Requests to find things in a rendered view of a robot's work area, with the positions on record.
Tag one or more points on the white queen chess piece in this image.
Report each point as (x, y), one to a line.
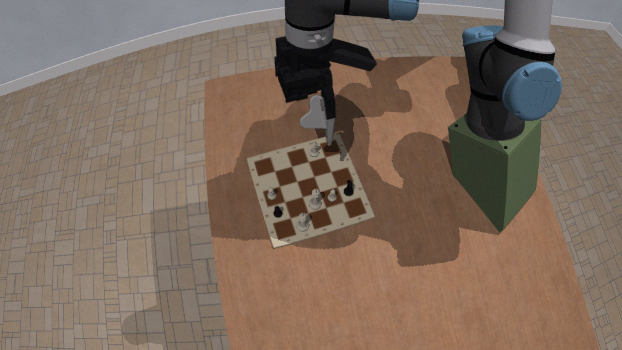
(301, 224)

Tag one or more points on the brown and cream chessboard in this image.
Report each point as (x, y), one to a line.
(293, 173)

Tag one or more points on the white pawn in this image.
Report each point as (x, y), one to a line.
(332, 196)
(271, 195)

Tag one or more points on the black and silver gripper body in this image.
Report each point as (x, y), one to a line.
(303, 75)

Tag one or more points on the white chess king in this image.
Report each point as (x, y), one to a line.
(315, 203)

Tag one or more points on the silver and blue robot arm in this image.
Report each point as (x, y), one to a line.
(524, 82)

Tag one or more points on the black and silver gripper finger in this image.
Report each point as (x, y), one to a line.
(322, 115)

